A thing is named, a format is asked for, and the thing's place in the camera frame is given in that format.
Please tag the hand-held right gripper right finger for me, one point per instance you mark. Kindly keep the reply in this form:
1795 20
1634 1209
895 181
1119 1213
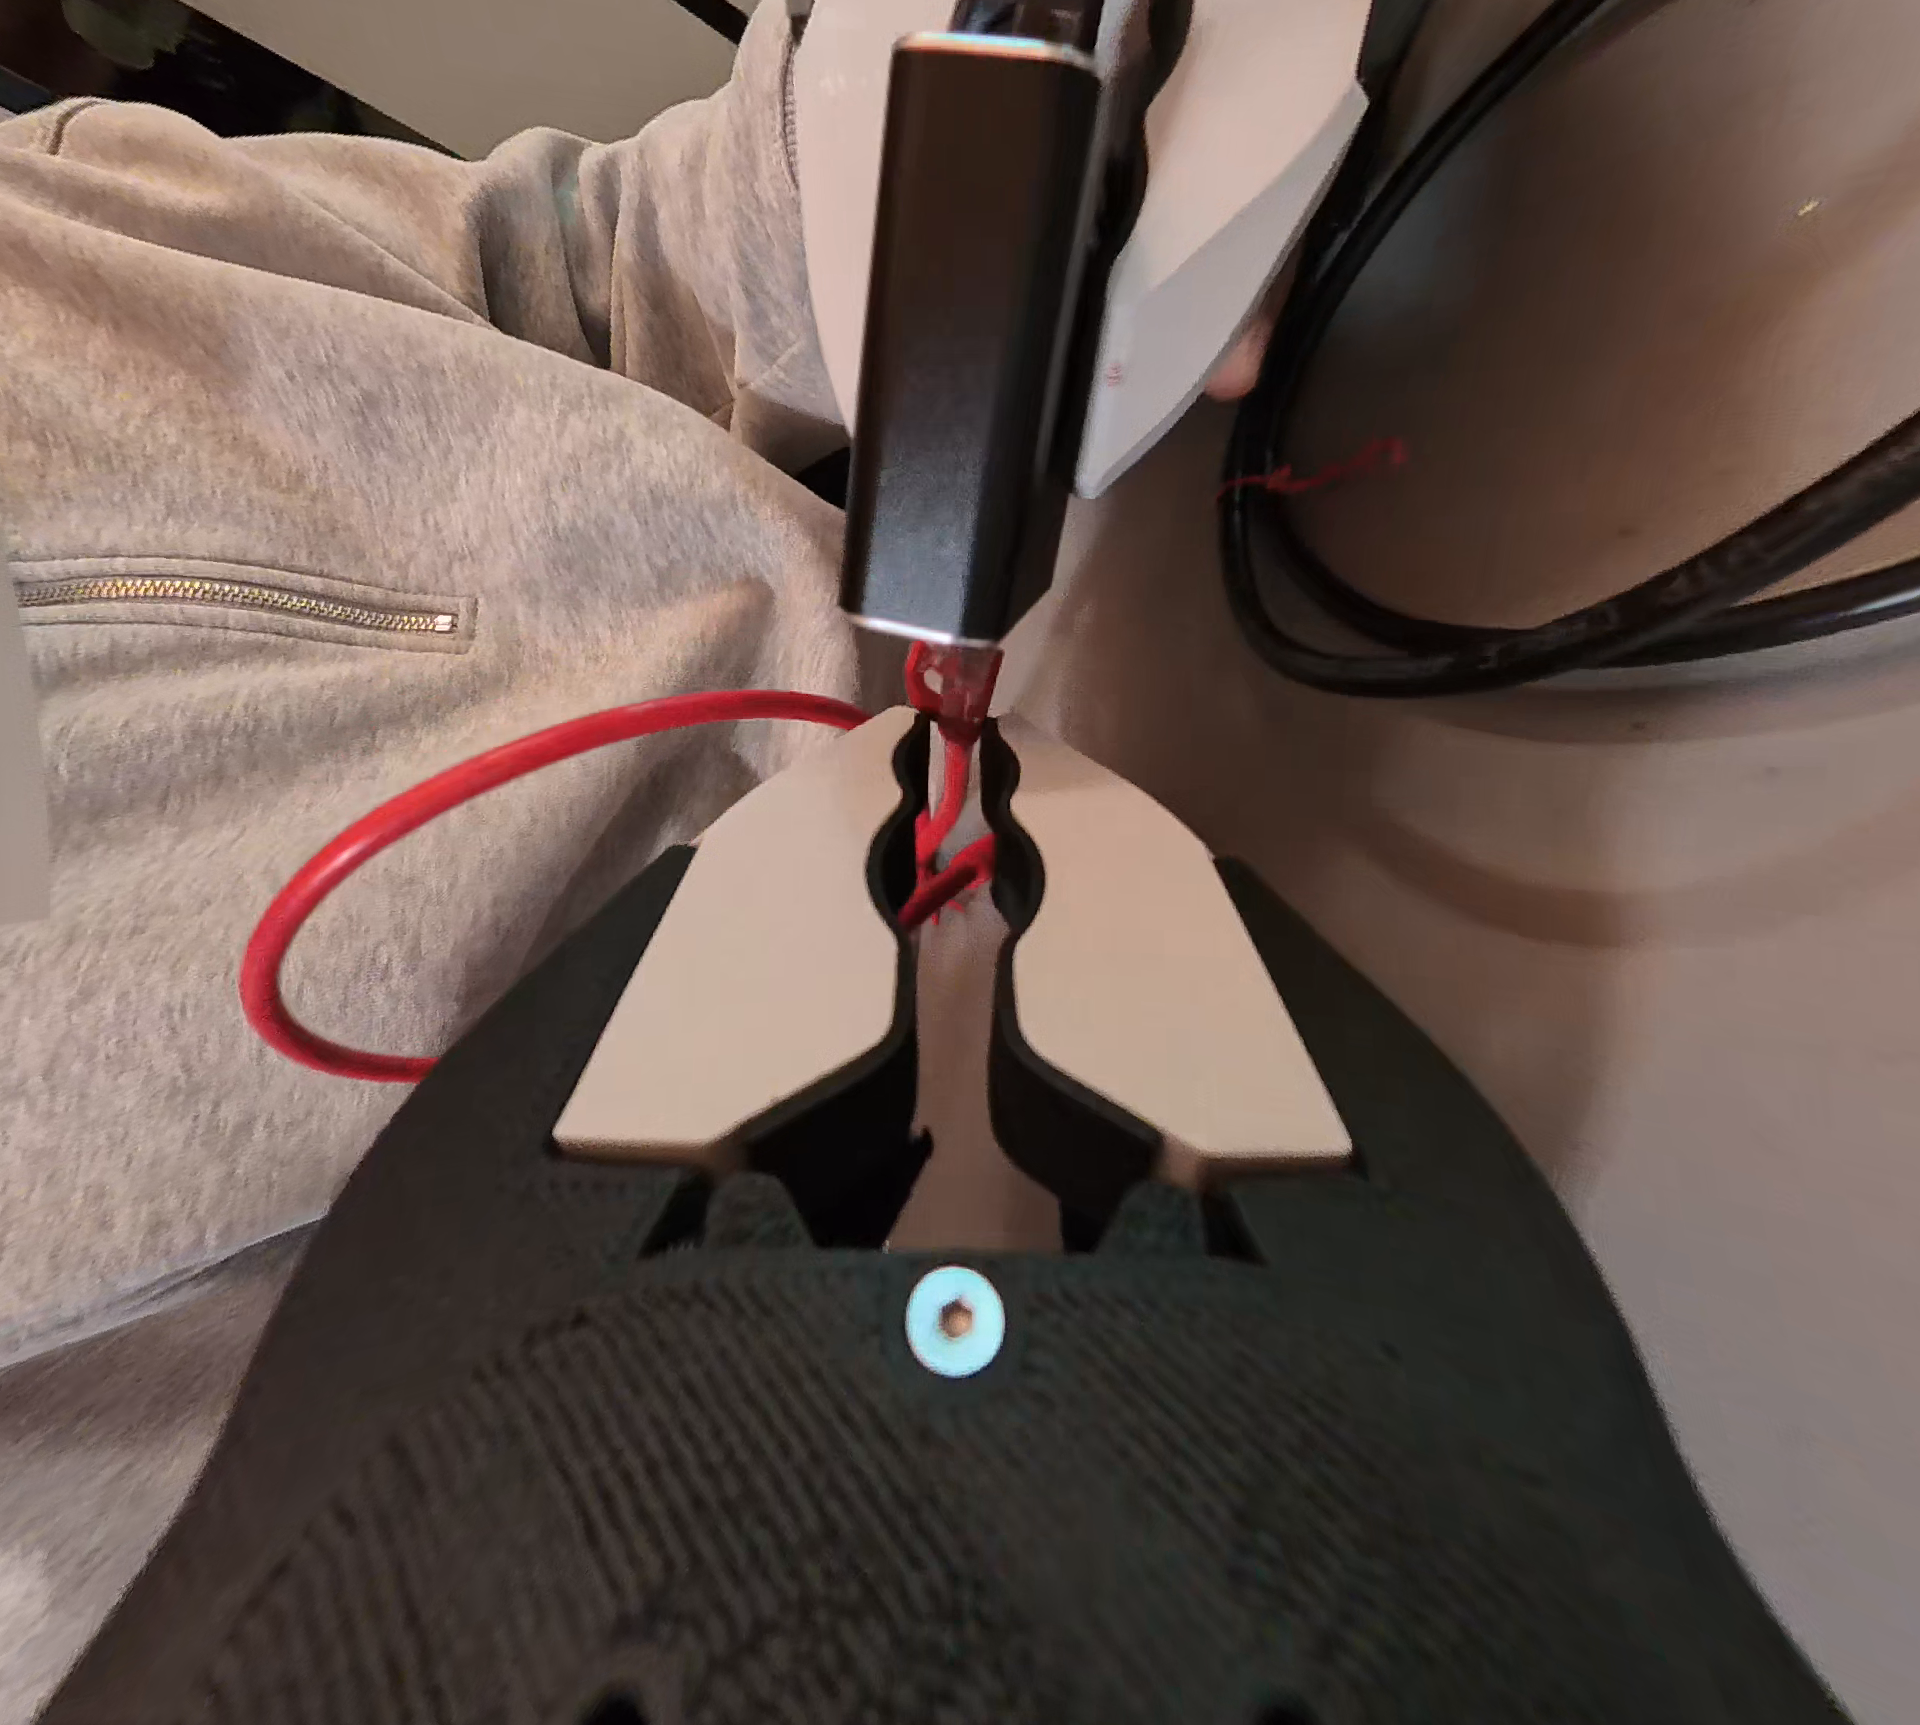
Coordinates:
1155 1005

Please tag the black network splitter box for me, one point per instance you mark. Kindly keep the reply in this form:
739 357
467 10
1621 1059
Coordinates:
961 330

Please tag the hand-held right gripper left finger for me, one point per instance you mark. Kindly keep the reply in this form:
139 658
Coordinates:
750 976

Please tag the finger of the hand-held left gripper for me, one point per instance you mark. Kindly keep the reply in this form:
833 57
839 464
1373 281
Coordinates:
855 105
1274 30

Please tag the person's left forearm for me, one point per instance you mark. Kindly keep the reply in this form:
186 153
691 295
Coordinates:
661 224

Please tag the red twist tie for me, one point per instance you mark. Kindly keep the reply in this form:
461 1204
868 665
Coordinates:
1305 480

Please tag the person's left hand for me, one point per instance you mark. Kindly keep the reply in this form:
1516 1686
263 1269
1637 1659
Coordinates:
1245 372

